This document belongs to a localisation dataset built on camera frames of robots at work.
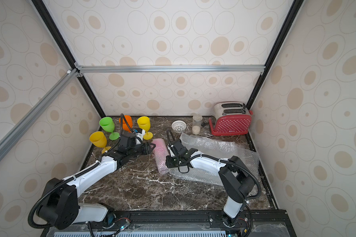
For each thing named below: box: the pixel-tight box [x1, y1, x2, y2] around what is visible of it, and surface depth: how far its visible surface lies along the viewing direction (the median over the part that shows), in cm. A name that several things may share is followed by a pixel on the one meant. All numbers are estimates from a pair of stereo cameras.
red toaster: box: [208, 101, 254, 136], surface depth 104 cm
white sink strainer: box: [171, 119, 187, 133], surface depth 112 cm
